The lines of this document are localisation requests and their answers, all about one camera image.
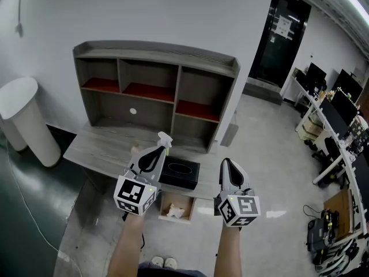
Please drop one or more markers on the grey wooden desk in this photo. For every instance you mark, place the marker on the grey wooden desk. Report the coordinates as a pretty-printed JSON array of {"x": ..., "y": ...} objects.
[{"x": 101, "y": 151}]

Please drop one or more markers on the black office chair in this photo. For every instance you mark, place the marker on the black office chair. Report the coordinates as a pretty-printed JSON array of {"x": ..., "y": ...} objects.
[{"x": 325, "y": 151}]

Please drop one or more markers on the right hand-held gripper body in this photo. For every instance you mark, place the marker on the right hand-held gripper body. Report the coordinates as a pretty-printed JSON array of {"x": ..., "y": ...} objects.
[{"x": 242, "y": 209}]

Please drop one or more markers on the black double door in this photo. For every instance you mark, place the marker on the black double door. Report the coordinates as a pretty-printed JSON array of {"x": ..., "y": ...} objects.
[{"x": 276, "y": 48}]

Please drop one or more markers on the pile of white black parts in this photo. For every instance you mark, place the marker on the pile of white black parts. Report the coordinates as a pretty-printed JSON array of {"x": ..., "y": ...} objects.
[{"x": 337, "y": 255}]

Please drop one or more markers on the white spray bottle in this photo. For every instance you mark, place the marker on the white spray bottle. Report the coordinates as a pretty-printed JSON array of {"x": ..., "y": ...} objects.
[{"x": 165, "y": 138}]

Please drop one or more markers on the person's black shorts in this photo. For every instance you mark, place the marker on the person's black shorts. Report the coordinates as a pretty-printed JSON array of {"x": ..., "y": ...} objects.
[{"x": 173, "y": 271}]

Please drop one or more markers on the black monitor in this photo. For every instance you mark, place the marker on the black monitor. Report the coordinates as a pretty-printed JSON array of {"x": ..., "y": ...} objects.
[
  {"x": 316, "y": 75},
  {"x": 344, "y": 108},
  {"x": 350, "y": 82},
  {"x": 331, "y": 118}
]

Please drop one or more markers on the wooden desk drawer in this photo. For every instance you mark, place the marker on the wooden desk drawer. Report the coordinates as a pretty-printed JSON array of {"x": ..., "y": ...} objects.
[{"x": 176, "y": 203}]

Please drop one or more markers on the black tissue box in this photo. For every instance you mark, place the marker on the black tissue box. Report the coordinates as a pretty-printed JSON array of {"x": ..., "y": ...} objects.
[{"x": 181, "y": 172}]

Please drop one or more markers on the black equipment case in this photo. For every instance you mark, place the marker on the black equipment case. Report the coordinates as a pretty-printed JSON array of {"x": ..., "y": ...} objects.
[{"x": 317, "y": 232}]

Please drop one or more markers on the grey wooden shelf hutch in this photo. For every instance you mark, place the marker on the grey wooden shelf hutch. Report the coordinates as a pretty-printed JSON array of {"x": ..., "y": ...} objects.
[{"x": 150, "y": 108}]

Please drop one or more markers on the white paper notice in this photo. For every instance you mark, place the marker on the white paper notice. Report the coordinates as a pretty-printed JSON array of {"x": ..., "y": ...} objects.
[{"x": 284, "y": 24}]

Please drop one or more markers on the patterned dark board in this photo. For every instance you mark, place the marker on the patterned dark board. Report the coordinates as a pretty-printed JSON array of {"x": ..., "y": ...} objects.
[{"x": 359, "y": 133}]

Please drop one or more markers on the small translucent jar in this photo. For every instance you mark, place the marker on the small translucent jar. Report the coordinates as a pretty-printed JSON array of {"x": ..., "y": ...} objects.
[{"x": 136, "y": 149}]

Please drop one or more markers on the person's white left shoe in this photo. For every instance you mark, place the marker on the person's white left shoe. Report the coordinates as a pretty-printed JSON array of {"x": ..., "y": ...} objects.
[{"x": 157, "y": 261}]

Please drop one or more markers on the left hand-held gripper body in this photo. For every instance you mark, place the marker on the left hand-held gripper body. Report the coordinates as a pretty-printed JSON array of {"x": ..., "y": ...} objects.
[{"x": 134, "y": 196}]

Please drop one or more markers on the long white desk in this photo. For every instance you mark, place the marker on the long white desk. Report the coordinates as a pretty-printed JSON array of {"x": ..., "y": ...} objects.
[{"x": 346, "y": 166}]

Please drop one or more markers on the cardboard boxes under desk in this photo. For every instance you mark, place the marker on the cardboard boxes under desk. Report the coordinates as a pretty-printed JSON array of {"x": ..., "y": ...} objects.
[{"x": 310, "y": 128}]

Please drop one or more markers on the white tissue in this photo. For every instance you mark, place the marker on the white tissue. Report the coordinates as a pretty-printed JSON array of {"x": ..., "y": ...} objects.
[{"x": 175, "y": 211}]

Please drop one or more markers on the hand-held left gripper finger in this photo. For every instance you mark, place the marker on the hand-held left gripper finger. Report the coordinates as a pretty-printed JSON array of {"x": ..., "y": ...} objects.
[
  {"x": 138, "y": 159},
  {"x": 157, "y": 166}
]

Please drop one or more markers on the person's white right shoe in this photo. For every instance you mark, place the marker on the person's white right shoe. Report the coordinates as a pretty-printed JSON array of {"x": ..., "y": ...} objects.
[{"x": 170, "y": 262}]

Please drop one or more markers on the brown cardboard sheet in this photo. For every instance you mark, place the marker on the brown cardboard sheet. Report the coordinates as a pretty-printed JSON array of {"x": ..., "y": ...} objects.
[{"x": 341, "y": 215}]

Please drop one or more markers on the grey leaning panel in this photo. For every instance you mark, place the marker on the grey leaning panel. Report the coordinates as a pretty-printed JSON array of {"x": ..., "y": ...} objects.
[{"x": 230, "y": 131}]

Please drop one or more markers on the person's right forearm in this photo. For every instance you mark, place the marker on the person's right forearm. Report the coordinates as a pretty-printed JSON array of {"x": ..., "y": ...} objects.
[{"x": 227, "y": 250}]

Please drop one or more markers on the person's white shoe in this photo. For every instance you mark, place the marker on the person's white shoe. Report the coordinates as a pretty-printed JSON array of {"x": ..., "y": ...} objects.
[
  {"x": 170, "y": 262},
  {"x": 157, "y": 261}
]

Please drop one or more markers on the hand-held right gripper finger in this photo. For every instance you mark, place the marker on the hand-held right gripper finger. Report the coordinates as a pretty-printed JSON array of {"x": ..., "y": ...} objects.
[
  {"x": 224, "y": 175},
  {"x": 237, "y": 179}
]

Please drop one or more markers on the white curved counter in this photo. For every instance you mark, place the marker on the white curved counter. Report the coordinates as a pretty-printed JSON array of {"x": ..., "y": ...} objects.
[{"x": 31, "y": 125}]

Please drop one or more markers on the person's left forearm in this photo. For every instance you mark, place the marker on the person's left forearm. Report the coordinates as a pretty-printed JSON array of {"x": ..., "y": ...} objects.
[{"x": 125, "y": 247}]

